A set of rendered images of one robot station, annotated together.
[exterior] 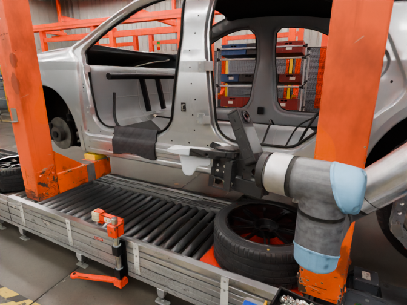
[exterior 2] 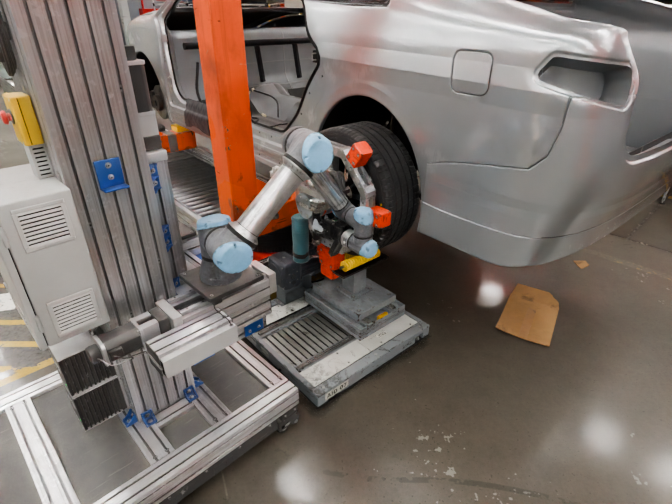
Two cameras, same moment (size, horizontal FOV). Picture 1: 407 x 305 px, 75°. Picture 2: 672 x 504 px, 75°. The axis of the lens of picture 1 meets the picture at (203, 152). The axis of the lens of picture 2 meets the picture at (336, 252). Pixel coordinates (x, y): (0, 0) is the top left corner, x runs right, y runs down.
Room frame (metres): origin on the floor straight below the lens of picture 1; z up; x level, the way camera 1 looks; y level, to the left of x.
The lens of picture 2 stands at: (-0.97, -1.83, 1.68)
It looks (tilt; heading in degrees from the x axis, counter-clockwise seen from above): 29 degrees down; 21
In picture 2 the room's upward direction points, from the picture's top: straight up
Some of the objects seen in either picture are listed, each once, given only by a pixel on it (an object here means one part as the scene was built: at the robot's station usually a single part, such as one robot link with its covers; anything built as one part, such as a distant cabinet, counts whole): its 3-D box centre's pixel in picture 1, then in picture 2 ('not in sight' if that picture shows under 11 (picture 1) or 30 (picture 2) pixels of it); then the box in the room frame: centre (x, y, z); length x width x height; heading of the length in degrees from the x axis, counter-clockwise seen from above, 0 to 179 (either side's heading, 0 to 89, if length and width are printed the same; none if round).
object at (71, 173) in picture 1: (79, 161); (163, 132); (2.13, 1.05, 0.69); 0.52 x 0.17 x 0.35; 152
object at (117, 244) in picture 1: (118, 252); not in sight; (1.46, 0.55, 0.30); 0.09 x 0.05 x 0.50; 62
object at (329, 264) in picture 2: not in sight; (337, 258); (0.95, -1.09, 0.48); 0.16 x 0.12 x 0.17; 152
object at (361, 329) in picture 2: not in sight; (353, 302); (1.07, -1.15, 0.13); 0.50 x 0.36 x 0.10; 62
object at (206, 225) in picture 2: not in sight; (216, 234); (0.14, -0.95, 0.98); 0.13 x 0.12 x 0.14; 53
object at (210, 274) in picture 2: not in sight; (219, 262); (0.15, -0.94, 0.87); 0.15 x 0.15 x 0.10
